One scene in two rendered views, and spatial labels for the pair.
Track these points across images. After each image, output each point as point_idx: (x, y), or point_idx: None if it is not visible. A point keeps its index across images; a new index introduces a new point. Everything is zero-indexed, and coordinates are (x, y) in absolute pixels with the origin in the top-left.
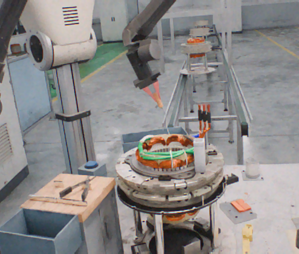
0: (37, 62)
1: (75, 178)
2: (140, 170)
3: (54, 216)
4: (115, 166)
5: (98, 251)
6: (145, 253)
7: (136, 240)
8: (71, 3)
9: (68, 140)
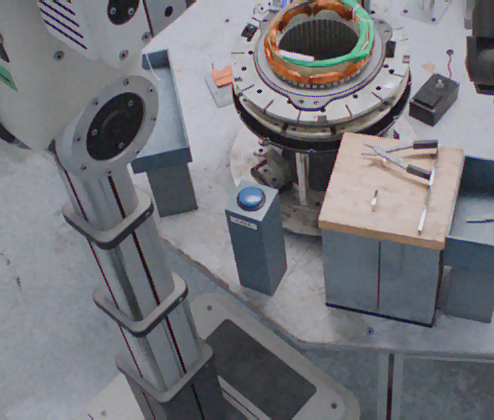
0: (118, 157)
1: (341, 189)
2: (364, 79)
3: (457, 192)
4: (334, 118)
5: None
6: None
7: (322, 203)
8: None
9: (149, 251)
